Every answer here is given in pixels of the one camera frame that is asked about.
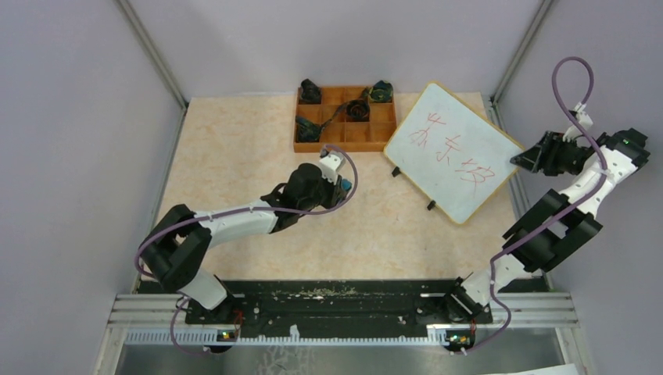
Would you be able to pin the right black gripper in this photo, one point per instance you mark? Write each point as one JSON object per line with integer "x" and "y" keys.
{"x": 541, "y": 156}

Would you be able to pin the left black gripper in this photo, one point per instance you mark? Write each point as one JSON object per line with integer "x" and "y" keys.
{"x": 335, "y": 193}

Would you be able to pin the blue whiteboard eraser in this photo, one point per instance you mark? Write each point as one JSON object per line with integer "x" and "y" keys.
{"x": 345, "y": 184}

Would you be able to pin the yellow framed whiteboard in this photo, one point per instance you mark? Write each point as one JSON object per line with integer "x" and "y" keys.
{"x": 452, "y": 153}

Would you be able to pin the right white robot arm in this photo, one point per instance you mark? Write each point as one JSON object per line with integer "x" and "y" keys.
{"x": 560, "y": 223}

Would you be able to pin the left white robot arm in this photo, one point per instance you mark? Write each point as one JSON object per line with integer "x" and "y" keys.
{"x": 173, "y": 252}

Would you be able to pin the dark rolled cloth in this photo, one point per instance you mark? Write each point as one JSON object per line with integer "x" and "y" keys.
{"x": 358, "y": 110}
{"x": 309, "y": 93}
{"x": 307, "y": 131}
{"x": 381, "y": 92}

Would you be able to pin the orange compartment tray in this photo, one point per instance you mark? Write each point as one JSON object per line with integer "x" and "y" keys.
{"x": 370, "y": 136}

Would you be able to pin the dark rolled cloth centre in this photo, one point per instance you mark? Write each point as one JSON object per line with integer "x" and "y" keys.
{"x": 358, "y": 110}

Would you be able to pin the dark rolled cloth top left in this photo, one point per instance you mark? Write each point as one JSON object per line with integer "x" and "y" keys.
{"x": 309, "y": 93}

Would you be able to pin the dark rolled cloth top right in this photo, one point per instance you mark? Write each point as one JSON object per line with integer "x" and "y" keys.
{"x": 381, "y": 92}

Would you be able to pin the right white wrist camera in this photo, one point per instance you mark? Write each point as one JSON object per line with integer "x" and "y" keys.
{"x": 580, "y": 117}

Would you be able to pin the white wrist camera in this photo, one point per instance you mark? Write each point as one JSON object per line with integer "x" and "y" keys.
{"x": 580, "y": 117}
{"x": 330, "y": 163}

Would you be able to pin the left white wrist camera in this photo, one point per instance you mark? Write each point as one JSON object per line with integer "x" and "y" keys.
{"x": 330, "y": 163}

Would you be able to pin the right aluminium corner post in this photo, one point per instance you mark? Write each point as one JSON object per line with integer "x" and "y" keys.
{"x": 532, "y": 31}

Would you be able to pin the aluminium corner post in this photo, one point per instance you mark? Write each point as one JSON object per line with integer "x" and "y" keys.
{"x": 532, "y": 31}
{"x": 152, "y": 52}

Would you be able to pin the aluminium front rail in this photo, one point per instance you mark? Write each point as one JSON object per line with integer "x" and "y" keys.
{"x": 136, "y": 343}

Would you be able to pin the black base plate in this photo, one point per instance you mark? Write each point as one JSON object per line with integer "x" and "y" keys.
{"x": 350, "y": 312}

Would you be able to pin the left aluminium corner post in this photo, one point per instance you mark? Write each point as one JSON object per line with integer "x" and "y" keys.
{"x": 152, "y": 52}

